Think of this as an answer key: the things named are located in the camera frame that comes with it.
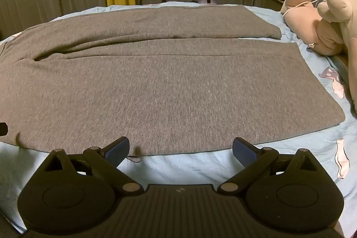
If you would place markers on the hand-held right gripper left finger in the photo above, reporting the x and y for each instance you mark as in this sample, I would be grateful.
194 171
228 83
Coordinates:
118 153

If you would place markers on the dark wooden nightstand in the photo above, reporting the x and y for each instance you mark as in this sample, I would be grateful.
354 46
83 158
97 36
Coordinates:
274 1

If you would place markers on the small dark object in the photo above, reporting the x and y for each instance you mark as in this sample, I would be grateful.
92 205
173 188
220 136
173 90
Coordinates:
206 1

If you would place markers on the grey pants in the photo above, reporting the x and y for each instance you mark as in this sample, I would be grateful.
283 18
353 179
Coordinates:
167 87

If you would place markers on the blue mushroom print bed sheet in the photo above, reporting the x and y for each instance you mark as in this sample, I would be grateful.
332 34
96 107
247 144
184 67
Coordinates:
195 168

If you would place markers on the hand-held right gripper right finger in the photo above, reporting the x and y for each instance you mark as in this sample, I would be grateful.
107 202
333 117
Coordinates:
243 153

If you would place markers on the beige plush toy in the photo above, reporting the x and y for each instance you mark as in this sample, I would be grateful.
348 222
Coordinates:
341 6

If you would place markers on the pink plush toy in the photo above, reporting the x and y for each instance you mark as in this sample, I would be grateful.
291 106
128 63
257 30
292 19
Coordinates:
306 26

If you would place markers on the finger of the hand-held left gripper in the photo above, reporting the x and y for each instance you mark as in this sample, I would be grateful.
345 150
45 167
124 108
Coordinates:
3 128

